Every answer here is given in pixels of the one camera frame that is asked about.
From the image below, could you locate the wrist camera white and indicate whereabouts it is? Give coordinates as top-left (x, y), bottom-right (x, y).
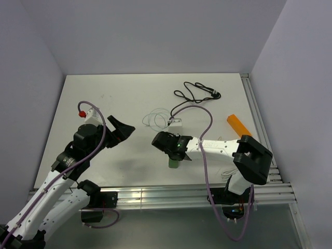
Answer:
top-left (84, 107), bottom-right (102, 127)
top-left (168, 118), bottom-right (183, 135)

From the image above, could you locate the green power strip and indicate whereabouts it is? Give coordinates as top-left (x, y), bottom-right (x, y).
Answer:
top-left (168, 159), bottom-right (179, 169)

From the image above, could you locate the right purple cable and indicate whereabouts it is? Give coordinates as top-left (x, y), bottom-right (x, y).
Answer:
top-left (168, 105), bottom-right (255, 242)

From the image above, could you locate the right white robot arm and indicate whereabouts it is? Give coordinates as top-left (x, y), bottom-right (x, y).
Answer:
top-left (151, 131), bottom-right (273, 202)

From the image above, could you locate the aluminium rail frame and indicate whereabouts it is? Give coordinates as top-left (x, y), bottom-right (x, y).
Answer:
top-left (15, 73), bottom-right (312, 249)

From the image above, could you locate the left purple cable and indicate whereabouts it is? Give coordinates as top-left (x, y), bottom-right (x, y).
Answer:
top-left (0, 101), bottom-right (107, 246)

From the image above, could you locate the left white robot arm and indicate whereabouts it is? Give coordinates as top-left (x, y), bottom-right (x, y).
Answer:
top-left (1, 116), bottom-right (135, 248)

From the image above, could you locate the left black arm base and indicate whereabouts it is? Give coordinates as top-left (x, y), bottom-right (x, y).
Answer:
top-left (80, 191), bottom-right (120, 229)

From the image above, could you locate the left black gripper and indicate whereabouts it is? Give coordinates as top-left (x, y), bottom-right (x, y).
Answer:
top-left (87, 115), bottom-right (135, 159)

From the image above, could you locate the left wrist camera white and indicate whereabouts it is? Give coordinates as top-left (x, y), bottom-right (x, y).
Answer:
top-left (84, 107), bottom-right (102, 127)

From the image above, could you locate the light blue thin cable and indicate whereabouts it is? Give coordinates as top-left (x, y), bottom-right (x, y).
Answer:
top-left (142, 107), bottom-right (172, 130)

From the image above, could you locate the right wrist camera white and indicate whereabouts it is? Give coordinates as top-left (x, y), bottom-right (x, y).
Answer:
top-left (168, 118), bottom-right (183, 135)

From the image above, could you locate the purple cable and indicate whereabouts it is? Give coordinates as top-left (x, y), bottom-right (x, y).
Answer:
top-left (0, 101), bottom-right (107, 246)
top-left (168, 105), bottom-right (255, 242)

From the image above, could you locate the orange rectangular block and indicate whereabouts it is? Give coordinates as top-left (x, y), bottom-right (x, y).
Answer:
top-left (227, 114), bottom-right (252, 137)

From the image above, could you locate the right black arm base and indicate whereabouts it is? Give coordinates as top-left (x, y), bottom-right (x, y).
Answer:
top-left (210, 188), bottom-right (254, 221)

